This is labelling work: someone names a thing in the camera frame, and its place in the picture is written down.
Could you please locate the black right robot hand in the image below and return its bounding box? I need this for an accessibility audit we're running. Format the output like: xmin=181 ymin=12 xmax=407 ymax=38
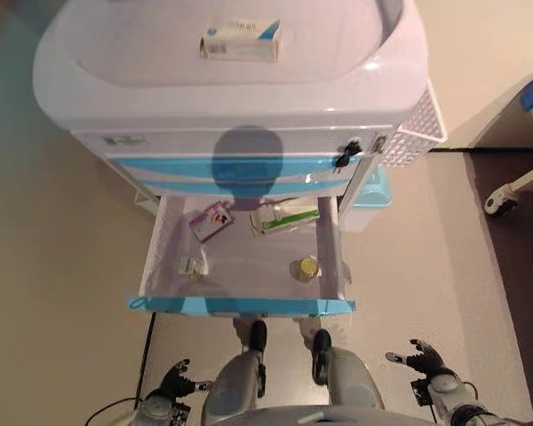
xmin=385 ymin=339 xmax=448 ymax=379

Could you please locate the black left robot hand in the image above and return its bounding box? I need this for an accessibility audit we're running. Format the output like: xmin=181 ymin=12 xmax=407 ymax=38
xmin=150 ymin=358 xmax=214 ymax=399

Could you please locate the white blue cart drawer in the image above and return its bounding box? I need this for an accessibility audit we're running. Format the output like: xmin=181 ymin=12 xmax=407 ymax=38
xmin=115 ymin=150 xmax=365 ymax=181
xmin=153 ymin=177 xmax=354 ymax=197
xmin=124 ymin=194 xmax=357 ymax=319

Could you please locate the white blue medicine box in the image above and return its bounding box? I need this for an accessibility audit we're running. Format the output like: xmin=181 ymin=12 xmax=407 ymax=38
xmin=198 ymin=17 xmax=282 ymax=64

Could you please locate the purple medicine box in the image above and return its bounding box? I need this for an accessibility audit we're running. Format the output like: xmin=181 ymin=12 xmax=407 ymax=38
xmin=188 ymin=200 xmax=238 ymax=243

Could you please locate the green white medicine box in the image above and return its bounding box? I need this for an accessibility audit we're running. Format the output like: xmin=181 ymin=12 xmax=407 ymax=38
xmin=248 ymin=197 xmax=321 ymax=237

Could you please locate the silver left robot leg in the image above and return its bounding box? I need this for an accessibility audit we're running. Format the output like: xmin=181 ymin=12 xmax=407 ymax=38
xmin=202 ymin=319 xmax=269 ymax=426

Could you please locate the silver robot torso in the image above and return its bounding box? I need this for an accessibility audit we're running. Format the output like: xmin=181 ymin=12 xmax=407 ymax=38
xmin=243 ymin=405 xmax=442 ymax=426

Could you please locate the yellow cap small bottle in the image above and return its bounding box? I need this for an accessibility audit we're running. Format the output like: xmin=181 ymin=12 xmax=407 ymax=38
xmin=288 ymin=256 xmax=323 ymax=283

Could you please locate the bed caster wheel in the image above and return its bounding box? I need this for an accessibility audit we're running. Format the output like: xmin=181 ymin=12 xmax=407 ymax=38
xmin=483 ymin=189 xmax=520 ymax=219

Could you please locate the white bin blue lid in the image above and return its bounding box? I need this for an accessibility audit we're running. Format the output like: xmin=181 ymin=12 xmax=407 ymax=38
xmin=339 ymin=166 xmax=393 ymax=233

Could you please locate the white perforated side basket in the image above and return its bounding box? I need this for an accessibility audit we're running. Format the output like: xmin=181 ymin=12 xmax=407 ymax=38
xmin=381 ymin=82 xmax=449 ymax=169

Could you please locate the white blue medical cart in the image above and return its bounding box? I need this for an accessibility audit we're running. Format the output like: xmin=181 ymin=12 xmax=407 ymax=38
xmin=31 ymin=0 xmax=449 ymax=319

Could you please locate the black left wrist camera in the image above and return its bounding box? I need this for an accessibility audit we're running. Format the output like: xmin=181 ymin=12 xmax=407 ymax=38
xmin=168 ymin=401 xmax=193 ymax=425

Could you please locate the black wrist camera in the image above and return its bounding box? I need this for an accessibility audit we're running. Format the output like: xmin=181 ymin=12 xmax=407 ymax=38
xmin=410 ymin=379 xmax=433 ymax=407
xmin=168 ymin=401 xmax=193 ymax=425

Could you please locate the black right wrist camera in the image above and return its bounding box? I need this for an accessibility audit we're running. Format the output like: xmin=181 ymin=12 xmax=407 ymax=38
xmin=410 ymin=379 xmax=433 ymax=407

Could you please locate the black tether cable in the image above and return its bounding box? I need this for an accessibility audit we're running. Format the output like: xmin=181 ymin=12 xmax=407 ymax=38
xmin=84 ymin=396 xmax=141 ymax=426

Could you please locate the white hospital bed frame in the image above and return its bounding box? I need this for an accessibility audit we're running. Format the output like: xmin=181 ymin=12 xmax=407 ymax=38
xmin=446 ymin=61 xmax=533 ymax=218

